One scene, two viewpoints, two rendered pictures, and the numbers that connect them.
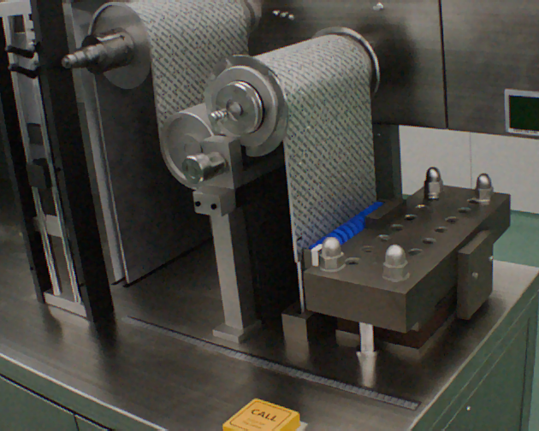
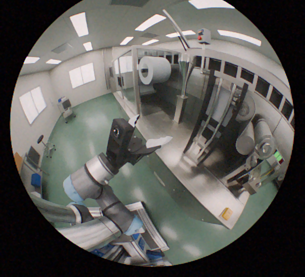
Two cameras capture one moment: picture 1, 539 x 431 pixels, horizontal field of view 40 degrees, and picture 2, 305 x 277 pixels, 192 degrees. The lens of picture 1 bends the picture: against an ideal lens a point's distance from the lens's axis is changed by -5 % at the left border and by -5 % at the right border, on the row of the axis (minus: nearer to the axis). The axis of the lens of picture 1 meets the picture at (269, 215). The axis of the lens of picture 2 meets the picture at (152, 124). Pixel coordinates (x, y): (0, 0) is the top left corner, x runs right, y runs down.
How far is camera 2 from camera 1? 104 cm
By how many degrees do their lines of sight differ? 25
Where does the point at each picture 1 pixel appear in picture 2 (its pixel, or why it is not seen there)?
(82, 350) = (196, 179)
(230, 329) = (225, 179)
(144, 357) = (209, 186)
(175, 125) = (246, 137)
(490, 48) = (278, 138)
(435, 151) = not seen: hidden behind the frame
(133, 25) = (251, 104)
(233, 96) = (268, 147)
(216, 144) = (256, 154)
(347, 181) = not seen: hidden behind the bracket
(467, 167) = not seen: hidden behind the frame
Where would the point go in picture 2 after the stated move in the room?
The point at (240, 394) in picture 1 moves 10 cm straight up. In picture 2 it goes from (225, 201) to (235, 199)
